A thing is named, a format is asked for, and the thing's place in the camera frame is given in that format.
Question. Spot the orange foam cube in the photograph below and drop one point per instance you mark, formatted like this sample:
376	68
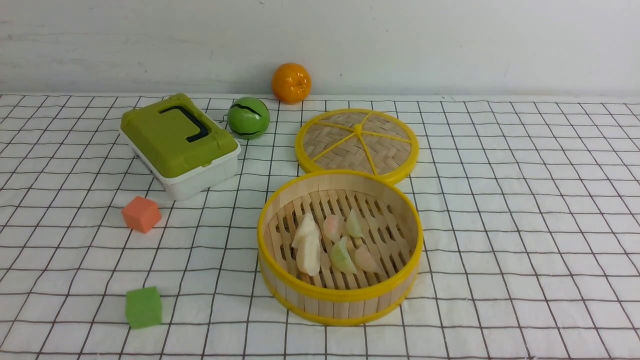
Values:
141	214

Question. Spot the bamboo steamer tray yellow rim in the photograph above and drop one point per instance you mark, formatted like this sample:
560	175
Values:
392	232

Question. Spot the pink dumpling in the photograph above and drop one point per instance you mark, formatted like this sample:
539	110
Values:
365	261
334	227

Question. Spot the woven bamboo steamer lid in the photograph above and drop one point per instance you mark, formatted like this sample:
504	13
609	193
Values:
357	139

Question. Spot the green toy ball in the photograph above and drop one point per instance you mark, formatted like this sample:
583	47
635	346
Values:
248	117

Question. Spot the white dumpling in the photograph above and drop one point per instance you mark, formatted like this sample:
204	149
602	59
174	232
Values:
308	227
308	255

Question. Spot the orange toy fruit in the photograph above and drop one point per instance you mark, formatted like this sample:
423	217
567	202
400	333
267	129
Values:
291	83

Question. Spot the checkered white tablecloth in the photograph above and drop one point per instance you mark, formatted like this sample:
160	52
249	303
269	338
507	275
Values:
530	209

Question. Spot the pale green dumpling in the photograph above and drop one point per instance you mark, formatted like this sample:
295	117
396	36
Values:
353	224

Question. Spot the green lid white box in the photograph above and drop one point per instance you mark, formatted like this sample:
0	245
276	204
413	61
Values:
186	150

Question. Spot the green foam cube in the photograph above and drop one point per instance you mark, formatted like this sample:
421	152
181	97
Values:
143	308

